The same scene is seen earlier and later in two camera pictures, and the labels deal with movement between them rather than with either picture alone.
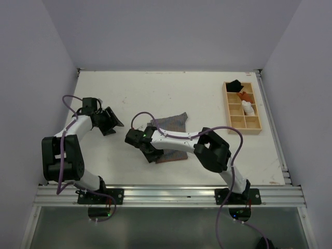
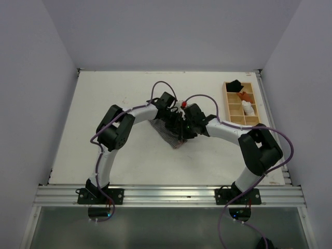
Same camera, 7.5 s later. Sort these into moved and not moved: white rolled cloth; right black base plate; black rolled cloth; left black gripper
Moved: left black gripper
Not moved: right black base plate; black rolled cloth; white rolled cloth
